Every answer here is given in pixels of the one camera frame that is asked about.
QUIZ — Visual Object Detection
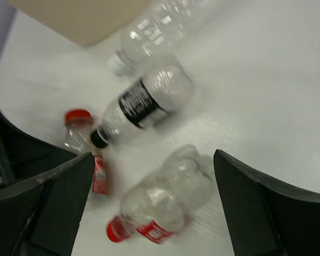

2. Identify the beige plastic bin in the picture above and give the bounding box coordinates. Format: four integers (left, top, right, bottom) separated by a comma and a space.
8, 0, 150, 46

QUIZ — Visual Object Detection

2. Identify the large clear bottle white cap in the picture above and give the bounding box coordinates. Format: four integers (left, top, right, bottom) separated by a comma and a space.
108, 1, 217, 77

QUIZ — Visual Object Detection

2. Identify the crushed bottle red label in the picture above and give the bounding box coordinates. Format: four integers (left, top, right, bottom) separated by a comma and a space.
64, 108, 108, 196

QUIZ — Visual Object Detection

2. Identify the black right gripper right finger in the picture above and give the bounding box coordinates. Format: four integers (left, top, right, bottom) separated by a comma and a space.
213, 149, 320, 255

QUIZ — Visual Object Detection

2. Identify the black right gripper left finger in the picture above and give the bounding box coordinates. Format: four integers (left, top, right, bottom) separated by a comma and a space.
0, 111, 94, 255

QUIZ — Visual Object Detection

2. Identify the clear bottle black label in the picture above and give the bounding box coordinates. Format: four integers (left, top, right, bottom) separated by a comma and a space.
90, 61, 194, 149

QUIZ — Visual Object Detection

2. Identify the clear bottle red cap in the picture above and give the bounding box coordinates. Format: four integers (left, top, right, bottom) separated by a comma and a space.
106, 144, 215, 244

